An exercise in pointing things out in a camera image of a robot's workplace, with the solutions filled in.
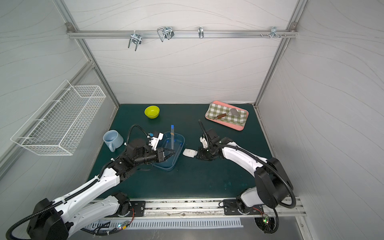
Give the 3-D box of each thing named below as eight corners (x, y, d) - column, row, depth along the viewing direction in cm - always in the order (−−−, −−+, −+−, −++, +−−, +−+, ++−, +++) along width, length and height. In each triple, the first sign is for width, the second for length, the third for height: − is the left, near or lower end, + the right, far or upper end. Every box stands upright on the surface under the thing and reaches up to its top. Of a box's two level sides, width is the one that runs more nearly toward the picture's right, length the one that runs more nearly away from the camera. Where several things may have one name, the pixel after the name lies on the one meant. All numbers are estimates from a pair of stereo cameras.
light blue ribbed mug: (104, 153, 95) (97, 147, 89) (111, 136, 103) (106, 129, 97) (119, 153, 95) (113, 147, 89) (125, 136, 103) (120, 129, 97)
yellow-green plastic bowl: (144, 118, 112) (143, 114, 109) (147, 109, 118) (145, 105, 115) (158, 118, 112) (157, 114, 109) (160, 109, 118) (159, 105, 115)
